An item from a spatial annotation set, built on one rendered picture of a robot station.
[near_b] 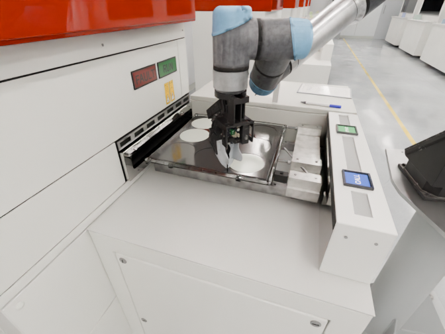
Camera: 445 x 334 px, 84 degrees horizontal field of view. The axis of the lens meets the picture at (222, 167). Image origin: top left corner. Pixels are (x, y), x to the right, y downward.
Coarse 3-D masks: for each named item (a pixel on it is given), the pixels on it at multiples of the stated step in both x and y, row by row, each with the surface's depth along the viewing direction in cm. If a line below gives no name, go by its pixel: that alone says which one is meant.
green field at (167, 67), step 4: (168, 60) 80; (172, 60) 82; (160, 64) 76; (164, 64) 78; (168, 64) 80; (172, 64) 83; (160, 68) 76; (164, 68) 79; (168, 68) 81; (172, 68) 83; (160, 72) 77; (164, 72) 79; (168, 72) 81; (160, 76) 77
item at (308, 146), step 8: (296, 136) 88; (304, 136) 87; (312, 136) 87; (296, 144) 82; (304, 144) 82; (312, 144) 82; (296, 152) 78; (304, 152) 78; (312, 152) 78; (288, 192) 63; (296, 192) 63; (304, 192) 62; (312, 192) 61; (312, 200) 62
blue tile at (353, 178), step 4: (344, 172) 54; (348, 172) 54; (348, 176) 52; (352, 176) 52; (356, 176) 52; (360, 176) 52; (364, 176) 52; (348, 180) 51; (352, 180) 51; (356, 180) 51; (360, 180) 51; (364, 180) 51; (368, 180) 51; (360, 184) 50; (364, 184) 50; (368, 184) 50
